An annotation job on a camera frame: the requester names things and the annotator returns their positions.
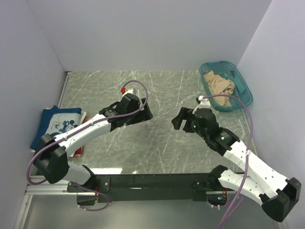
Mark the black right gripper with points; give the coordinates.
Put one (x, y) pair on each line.
(185, 114)

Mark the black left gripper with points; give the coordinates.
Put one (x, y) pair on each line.
(144, 115)

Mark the blue t-shirt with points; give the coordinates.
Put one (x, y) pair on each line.
(56, 121)

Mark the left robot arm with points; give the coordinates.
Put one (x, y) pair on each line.
(52, 153)

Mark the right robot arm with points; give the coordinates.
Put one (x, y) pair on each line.
(274, 192)

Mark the beige garment in bin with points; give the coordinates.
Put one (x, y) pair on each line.
(219, 85)

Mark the teal plastic bin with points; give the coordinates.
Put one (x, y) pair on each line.
(227, 70)

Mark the white folded t-shirt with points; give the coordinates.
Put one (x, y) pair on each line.
(83, 115)

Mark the black base beam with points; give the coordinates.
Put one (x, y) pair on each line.
(142, 187)

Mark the red folded t-shirt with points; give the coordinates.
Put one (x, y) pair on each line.
(77, 153)

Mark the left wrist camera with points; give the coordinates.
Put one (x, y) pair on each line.
(125, 91)

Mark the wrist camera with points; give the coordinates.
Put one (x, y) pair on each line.
(125, 91)
(202, 103)

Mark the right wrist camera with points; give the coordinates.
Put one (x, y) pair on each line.
(202, 103)

